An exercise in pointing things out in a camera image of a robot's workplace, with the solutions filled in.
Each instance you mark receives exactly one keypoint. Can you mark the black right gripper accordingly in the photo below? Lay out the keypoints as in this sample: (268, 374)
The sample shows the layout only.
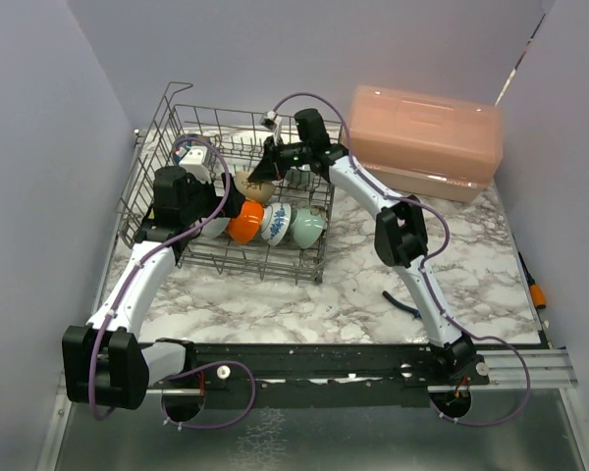
(269, 168)

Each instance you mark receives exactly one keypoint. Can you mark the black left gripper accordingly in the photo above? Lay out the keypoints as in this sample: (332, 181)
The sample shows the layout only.
(209, 187)

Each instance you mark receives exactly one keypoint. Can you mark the beige patterned bowl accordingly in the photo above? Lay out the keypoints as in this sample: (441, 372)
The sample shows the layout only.
(258, 192)

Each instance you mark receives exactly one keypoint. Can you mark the grey bowl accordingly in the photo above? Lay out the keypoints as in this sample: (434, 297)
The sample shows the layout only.
(215, 227)

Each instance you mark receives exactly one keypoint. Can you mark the blue floral bowl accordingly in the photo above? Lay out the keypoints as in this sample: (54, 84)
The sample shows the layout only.
(276, 221)

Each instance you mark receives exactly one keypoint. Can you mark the white round bowl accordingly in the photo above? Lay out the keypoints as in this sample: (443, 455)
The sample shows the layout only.
(246, 225)

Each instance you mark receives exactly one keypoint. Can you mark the celadon green bowl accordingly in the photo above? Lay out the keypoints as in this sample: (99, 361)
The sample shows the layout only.
(308, 225)

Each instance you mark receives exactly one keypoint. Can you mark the dark brown bowl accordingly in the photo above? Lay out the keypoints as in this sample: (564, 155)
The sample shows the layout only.
(191, 139)

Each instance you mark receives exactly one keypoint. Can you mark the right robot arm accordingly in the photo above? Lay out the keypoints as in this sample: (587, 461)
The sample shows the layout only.
(400, 240)

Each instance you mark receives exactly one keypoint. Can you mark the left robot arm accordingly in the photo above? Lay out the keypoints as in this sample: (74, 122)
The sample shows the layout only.
(104, 364)

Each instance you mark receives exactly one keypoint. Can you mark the orange-tipped screwdriver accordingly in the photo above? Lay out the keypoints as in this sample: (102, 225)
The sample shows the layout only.
(538, 297)

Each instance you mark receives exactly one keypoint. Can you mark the grey wire dish rack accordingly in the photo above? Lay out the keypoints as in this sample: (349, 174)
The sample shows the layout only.
(220, 189)

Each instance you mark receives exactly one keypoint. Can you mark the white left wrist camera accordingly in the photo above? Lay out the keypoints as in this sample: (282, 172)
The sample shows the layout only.
(195, 160)

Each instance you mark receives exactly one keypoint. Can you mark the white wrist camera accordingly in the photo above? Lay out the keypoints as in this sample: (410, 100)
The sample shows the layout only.
(195, 160)
(272, 122)

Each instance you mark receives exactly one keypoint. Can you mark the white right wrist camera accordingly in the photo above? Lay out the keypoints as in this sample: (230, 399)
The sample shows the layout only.
(272, 122)

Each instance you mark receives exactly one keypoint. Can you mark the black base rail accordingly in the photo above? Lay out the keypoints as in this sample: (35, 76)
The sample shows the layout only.
(319, 375)

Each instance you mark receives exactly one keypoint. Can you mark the blue-handled pliers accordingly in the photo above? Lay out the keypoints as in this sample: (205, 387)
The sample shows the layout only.
(401, 306)

